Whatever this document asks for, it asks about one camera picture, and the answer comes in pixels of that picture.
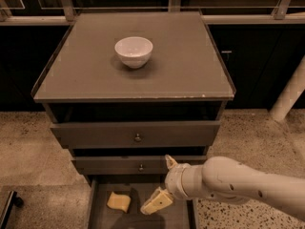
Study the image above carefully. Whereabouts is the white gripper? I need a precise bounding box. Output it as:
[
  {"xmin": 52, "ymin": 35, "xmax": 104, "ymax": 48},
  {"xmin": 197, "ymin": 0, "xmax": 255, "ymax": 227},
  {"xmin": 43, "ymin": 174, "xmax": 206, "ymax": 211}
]
[{"xmin": 140, "ymin": 155, "xmax": 204, "ymax": 215}]

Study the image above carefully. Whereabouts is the yellow sponge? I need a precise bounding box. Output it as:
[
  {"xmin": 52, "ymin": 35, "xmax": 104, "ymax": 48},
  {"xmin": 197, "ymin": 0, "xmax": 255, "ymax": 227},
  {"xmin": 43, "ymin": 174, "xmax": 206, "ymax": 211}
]
[{"xmin": 107, "ymin": 192, "xmax": 132, "ymax": 213}]

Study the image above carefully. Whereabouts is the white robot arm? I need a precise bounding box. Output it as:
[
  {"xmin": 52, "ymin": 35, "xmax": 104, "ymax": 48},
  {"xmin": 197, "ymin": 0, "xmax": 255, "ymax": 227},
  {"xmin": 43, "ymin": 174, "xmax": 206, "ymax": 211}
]
[{"xmin": 141, "ymin": 155, "xmax": 305, "ymax": 221}]

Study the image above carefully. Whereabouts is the brass middle drawer knob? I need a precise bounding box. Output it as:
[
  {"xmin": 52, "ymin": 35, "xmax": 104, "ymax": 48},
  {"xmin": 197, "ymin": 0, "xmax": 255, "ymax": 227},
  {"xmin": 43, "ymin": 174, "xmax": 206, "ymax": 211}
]
[{"xmin": 138, "ymin": 164, "xmax": 145, "ymax": 173}]

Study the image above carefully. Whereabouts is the brass drawer knob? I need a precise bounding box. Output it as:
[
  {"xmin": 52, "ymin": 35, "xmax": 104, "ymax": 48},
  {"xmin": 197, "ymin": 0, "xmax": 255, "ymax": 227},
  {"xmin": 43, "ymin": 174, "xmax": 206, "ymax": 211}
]
[
  {"xmin": 138, "ymin": 164, "xmax": 145, "ymax": 173},
  {"xmin": 134, "ymin": 134, "xmax": 142, "ymax": 142}
]

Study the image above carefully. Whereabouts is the grey bottom drawer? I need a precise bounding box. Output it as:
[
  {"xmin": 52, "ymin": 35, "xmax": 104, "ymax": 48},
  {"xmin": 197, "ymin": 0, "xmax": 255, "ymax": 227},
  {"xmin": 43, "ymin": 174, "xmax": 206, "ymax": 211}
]
[{"xmin": 85, "ymin": 175, "xmax": 199, "ymax": 229}]

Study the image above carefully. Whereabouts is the grey drawer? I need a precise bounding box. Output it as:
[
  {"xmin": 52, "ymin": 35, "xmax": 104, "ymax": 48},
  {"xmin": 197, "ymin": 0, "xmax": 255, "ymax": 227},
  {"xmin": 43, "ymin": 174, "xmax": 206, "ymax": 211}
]
[
  {"xmin": 51, "ymin": 121, "xmax": 220, "ymax": 149},
  {"xmin": 71, "ymin": 155, "xmax": 209, "ymax": 176},
  {"xmin": 85, "ymin": 175, "xmax": 199, "ymax": 229}
]

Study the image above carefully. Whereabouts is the grey middle drawer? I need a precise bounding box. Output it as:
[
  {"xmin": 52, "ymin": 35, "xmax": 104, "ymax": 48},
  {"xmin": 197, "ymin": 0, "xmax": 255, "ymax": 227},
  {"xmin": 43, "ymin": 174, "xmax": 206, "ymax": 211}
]
[{"xmin": 71, "ymin": 155, "xmax": 209, "ymax": 176}]

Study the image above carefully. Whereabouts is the brass top drawer knob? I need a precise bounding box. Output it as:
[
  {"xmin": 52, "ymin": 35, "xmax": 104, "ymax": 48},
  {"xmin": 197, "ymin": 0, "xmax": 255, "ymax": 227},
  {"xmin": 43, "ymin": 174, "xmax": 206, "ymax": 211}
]
[{"xmin": 134, "ymin": 134, "xmax": 142, "ymax": 142}]

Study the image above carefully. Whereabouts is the grey top drawer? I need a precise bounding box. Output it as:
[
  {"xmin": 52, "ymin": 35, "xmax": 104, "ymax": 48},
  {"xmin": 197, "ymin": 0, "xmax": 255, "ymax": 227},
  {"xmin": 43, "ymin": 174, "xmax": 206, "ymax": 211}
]
[{"xmin": 51, "ymin": 121, "xmax": 220, "ymax": 149}]

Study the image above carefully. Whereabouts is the grey drawer cabinet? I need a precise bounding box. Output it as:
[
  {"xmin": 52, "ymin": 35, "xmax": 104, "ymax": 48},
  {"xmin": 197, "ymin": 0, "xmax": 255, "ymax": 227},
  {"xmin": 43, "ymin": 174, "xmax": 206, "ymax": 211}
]
[{"xmin": 32, "ymin": 12, "xmax": 235, "ymax": 164}]

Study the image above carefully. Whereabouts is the white ceramic bowl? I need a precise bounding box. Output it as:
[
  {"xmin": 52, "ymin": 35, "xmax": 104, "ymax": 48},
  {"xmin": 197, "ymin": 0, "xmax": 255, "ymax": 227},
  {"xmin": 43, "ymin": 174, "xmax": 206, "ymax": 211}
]
[{"xmin": 114, "ymin": 36, "xmax": 153, "ymax": 69}]

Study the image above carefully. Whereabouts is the white cylindrical post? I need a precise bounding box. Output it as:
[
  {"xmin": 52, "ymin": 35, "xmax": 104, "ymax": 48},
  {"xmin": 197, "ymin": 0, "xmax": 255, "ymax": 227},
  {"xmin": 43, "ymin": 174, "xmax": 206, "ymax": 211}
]
[{"xmin": 270, "ymin": 55, "xmax": 305, "ymax": 121}]

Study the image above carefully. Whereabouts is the metal railing frame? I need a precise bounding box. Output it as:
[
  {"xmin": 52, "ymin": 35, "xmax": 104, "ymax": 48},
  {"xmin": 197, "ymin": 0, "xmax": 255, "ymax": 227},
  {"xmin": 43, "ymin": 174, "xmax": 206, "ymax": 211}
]
[{"xmin": 0, "ymin": 0, "xmax": 305, "ymax": 25}]

